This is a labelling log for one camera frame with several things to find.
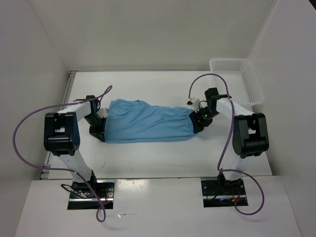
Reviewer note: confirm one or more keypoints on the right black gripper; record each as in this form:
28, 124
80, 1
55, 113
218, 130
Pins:
195, 116

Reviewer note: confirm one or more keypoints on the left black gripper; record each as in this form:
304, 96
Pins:
99, 132

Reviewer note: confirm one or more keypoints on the light blue shorts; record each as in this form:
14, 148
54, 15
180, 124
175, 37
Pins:
138, 121

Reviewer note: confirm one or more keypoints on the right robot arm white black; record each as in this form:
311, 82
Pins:
248, 136

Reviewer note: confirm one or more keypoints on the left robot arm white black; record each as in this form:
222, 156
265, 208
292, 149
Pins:
62, 138

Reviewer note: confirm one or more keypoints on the white perforated plastic basket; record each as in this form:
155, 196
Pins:
241, 80

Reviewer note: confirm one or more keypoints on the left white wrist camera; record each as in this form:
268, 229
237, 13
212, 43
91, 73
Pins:
102, 112

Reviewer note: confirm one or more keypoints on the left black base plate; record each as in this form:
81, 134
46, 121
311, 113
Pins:
81, 197

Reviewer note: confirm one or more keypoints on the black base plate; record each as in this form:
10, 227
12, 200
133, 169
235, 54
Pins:
81, 197
215, 196

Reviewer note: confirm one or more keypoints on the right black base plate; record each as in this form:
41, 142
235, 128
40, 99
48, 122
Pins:
215, 196

